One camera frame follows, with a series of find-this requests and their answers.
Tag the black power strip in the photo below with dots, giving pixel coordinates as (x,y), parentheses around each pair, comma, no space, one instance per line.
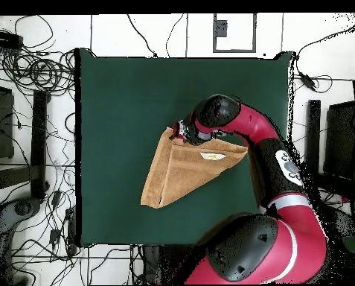
(4,40)

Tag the short black stand bar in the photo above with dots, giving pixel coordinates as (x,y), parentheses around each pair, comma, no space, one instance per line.
(10,178)

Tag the grey rectangular floor frame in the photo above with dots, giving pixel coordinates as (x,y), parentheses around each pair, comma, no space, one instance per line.
(233,51)

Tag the black flat box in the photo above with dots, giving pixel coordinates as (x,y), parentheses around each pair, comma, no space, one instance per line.
(1,125)
(341,140)

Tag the black power adapter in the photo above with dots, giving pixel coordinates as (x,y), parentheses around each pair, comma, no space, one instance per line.
(54,236)
(56,198)

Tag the dark green table cloth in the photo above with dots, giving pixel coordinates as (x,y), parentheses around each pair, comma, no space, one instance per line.
(120,104)

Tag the dark office chair base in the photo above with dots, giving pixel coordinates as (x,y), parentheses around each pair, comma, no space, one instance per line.
(22,208)
(343,223)

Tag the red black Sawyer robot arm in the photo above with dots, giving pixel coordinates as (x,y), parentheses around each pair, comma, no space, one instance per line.
(302,238)

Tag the tan terry towel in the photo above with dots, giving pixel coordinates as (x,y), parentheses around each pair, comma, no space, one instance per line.
(183,172)

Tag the small grey box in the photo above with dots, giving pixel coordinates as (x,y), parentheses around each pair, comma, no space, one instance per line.
(221,28)

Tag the long black stand bar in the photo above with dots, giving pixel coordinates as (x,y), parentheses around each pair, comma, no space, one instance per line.
(313,128)
(39,143)

